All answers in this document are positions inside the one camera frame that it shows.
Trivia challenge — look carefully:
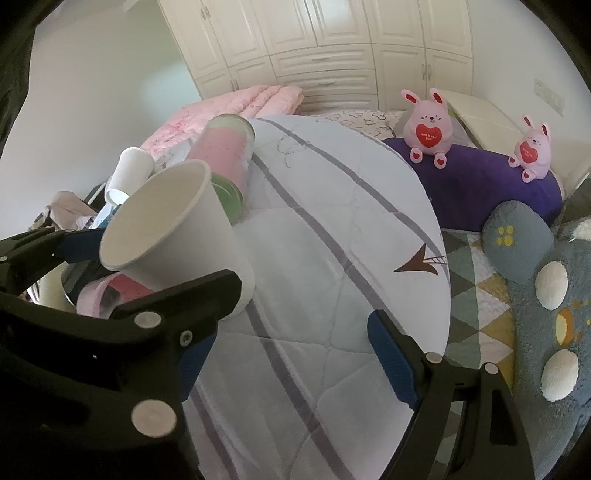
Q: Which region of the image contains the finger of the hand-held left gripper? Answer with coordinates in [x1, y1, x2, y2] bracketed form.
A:
[0, 228, 108, 294]
[0, 270, 243, 480]

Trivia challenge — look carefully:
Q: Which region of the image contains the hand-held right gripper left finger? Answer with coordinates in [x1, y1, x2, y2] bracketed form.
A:
[178, 323, 219, 480]

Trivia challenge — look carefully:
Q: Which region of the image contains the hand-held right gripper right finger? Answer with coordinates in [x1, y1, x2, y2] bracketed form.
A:
[367, 309, 536, 480]

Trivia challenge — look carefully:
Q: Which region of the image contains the large white paper cup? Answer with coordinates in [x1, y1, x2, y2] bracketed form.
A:
[99, 159, 257, 319]

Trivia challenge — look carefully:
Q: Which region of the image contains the silver metal cup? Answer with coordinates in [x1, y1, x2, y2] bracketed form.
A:
[34, 263, 103, 315]

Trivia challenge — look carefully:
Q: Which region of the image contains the small white paper cup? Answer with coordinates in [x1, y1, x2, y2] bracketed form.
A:
[104, 147, 154, 206]

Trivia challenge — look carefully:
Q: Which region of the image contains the beige cloth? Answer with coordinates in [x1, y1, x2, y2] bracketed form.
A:
[32, 190, 100, 232]

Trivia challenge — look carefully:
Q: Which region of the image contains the pink paper pack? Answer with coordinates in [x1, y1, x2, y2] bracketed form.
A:
[76, 272, 158, 319]

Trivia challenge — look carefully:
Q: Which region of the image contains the triangle patterned bedspread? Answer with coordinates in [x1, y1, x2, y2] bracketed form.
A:
[441, 228, 522, 402]

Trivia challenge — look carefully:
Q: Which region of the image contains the light quilt with grey stripes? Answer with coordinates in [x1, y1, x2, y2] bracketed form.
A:
[152, 115, 451, 480]

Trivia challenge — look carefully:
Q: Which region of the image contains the blue plush with white spots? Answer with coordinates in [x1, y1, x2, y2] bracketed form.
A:
[508, 217, 591, 462]

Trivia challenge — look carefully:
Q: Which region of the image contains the grey-blue cushion with yellow dots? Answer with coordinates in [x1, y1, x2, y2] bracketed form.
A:
[482, 200, 555, 284]

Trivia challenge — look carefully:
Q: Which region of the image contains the pink and green canister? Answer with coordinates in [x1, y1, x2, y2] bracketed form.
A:
[187, 113, 256, 227]

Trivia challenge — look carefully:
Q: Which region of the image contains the purple bolster pillow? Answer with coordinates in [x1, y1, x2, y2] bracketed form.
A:
[383, 136, 564, 229]

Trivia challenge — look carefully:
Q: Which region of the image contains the pink blanket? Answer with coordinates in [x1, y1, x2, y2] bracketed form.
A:
[139, 84, 305, 160]

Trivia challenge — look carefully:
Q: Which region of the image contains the large pink bunny plush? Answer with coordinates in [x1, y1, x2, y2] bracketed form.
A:
[399, 88, 455, 169]

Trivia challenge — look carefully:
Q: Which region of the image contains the heart print pillow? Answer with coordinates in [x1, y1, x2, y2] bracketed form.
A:
[314, 110, 407, 139]

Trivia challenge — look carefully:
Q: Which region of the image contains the small pink bunny plush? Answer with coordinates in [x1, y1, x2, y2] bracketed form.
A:
[508, 115, 553, 183]

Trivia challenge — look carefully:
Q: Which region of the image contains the white bedside table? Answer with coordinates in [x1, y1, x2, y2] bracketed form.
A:
[445, 90, 532, 153]

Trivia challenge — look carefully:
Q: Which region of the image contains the white wardrobe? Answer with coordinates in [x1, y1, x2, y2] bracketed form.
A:
[157, 0, 476, 114]

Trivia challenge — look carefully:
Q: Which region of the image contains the white wall socket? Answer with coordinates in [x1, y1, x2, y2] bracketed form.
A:
[534, 79, 565, 116]

